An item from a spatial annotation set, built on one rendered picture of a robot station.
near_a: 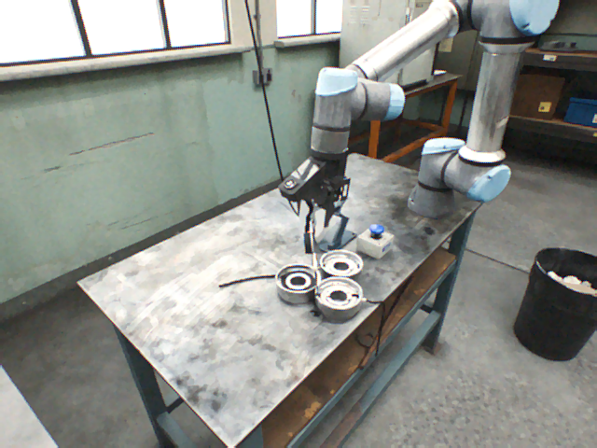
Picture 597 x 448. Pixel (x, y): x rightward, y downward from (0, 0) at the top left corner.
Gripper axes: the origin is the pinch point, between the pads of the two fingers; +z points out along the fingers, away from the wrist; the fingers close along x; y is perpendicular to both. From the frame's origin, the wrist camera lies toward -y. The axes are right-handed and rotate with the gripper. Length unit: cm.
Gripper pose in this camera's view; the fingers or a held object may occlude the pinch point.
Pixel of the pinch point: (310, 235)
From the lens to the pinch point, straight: 84.4
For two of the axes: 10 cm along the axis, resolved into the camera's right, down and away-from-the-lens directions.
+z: -1.0, 8.8, 4.6
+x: -7.3, -3.8, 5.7
